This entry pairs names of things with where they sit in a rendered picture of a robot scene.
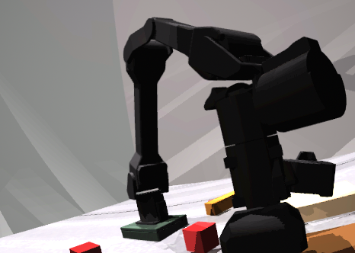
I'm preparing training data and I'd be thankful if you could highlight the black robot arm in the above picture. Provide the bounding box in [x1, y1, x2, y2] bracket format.
[123, 17, 347, 225]

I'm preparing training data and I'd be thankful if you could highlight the tan square block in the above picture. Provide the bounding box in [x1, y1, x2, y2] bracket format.
[280, 180, 355, 223]

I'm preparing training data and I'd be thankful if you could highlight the red block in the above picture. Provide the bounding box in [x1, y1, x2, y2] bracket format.
[69, 242, 102, 253]
[182, 222, 219, 253]

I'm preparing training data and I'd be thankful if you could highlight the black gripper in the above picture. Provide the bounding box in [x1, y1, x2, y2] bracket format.
[219, 135, 308, 253]

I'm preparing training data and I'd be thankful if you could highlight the orange long bar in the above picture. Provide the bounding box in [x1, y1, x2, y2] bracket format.
[205, 191, 235, 216]

